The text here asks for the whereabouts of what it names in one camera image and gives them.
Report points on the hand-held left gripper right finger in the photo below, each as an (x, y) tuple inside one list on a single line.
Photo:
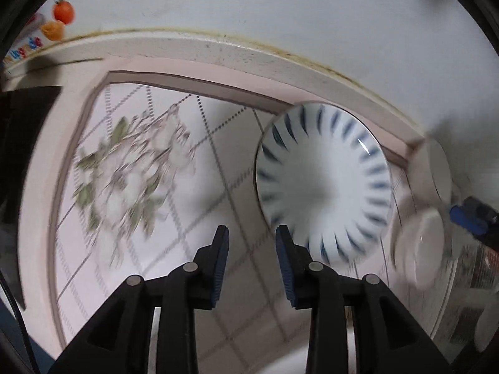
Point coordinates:
[(284, 268)]

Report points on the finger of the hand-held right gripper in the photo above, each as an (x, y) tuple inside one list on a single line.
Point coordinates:
[(466, 216)]

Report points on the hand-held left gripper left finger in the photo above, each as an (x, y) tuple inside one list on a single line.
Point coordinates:
[(220, 268)]

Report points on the white bowl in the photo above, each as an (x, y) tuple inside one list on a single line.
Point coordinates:
[(423, 245), (429, 167)]

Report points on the blue striped white plate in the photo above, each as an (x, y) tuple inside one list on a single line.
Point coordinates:
[(323, 175)]

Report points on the floral printed table mat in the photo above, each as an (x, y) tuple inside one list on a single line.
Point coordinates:
[(175, 222)]

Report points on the orange slice wall sticker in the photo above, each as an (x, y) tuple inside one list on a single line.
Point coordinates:
[(53, 31)]

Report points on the colourful cartoon wall sticker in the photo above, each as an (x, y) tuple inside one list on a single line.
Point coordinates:
[(25, 45)]

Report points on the persimmon wall sticker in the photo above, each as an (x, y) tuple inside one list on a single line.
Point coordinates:
[(64, 11)]

